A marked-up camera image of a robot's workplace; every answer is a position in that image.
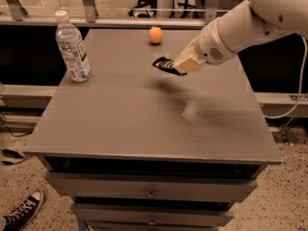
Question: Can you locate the black rxbar chocolate wrapper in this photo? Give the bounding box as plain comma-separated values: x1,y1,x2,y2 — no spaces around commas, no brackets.
152,57,186,76

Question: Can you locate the metal railing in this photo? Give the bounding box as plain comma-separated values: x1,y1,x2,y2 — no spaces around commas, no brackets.
0,0,226,28

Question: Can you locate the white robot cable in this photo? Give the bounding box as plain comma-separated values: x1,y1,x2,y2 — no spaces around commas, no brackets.
263,36,308,120

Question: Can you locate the clear plastic water bottle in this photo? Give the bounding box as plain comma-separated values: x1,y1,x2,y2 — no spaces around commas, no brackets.
55,11,91,82

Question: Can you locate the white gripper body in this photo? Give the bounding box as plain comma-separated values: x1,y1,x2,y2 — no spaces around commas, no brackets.
194,18,235,65

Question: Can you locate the black power adapter cable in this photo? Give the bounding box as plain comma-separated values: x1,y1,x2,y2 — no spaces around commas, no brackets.
0,113,33,167

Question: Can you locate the orange fruit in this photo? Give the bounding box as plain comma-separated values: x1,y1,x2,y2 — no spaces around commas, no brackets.
148,27,163,44

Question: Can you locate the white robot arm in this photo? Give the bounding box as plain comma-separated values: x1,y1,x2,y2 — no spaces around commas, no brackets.
173,0,308,74

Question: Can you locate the black converse sneaker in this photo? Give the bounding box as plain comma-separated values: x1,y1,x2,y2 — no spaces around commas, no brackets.
0,190,45,231

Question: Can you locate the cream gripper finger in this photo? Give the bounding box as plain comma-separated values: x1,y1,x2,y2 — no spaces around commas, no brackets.
174,39,195,67
174,57,205,73

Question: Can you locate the grey drawer cabinet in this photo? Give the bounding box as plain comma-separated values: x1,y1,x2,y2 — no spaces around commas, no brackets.
25,29,281,231

